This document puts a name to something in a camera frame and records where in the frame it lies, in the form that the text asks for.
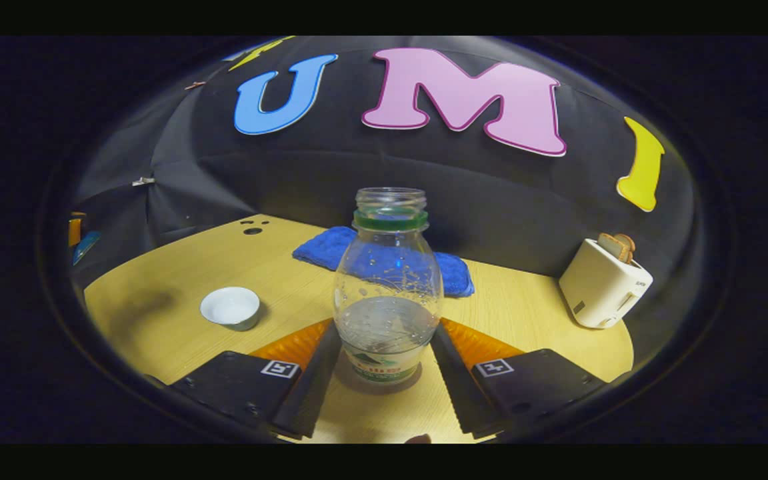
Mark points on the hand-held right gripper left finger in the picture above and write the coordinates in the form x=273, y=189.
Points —
x=310, y=386

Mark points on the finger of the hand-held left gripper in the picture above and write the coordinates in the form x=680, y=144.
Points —
x=74, y=230

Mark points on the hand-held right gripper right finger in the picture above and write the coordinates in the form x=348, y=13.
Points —
x=454, y=380

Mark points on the white teacup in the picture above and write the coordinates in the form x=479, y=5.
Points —
x=229, y=306

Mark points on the white clip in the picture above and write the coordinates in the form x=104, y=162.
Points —
x=142, y=180

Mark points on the blue towel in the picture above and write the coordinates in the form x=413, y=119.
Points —
x=320, y=250

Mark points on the white toaster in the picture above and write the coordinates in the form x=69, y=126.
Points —
x=600, y=290

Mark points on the black backdrop cloth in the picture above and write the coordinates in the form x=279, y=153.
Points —
x=477, y=193

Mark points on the toast slice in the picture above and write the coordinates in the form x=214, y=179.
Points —
x=617, y=246

